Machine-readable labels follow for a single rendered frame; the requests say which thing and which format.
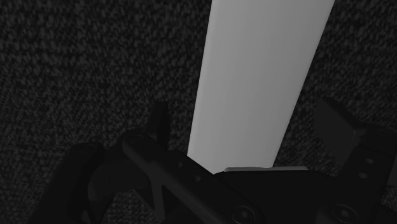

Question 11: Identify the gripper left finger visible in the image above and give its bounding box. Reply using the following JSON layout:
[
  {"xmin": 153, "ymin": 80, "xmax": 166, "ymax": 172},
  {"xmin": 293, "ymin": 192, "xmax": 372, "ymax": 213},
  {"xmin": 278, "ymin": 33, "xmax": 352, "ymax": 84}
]
[{"xmin": 29, "ymin": 101, "xmax": 266, "ymax": 224}]

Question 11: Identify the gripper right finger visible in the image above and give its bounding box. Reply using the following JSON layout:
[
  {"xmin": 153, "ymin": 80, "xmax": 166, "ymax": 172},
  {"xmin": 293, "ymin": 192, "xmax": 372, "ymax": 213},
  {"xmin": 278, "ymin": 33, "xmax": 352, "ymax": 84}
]
[{"xmin": 312, "ymin": 97, "xmax": 397, "ymax": 224}]

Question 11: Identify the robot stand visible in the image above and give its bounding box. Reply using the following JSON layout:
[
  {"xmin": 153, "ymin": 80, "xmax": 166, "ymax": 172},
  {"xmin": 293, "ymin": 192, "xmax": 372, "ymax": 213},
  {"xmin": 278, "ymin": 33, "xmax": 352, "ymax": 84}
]
[{"xmin": 186, "ymin": 0, "xmax": 336, "ymax": 174}]

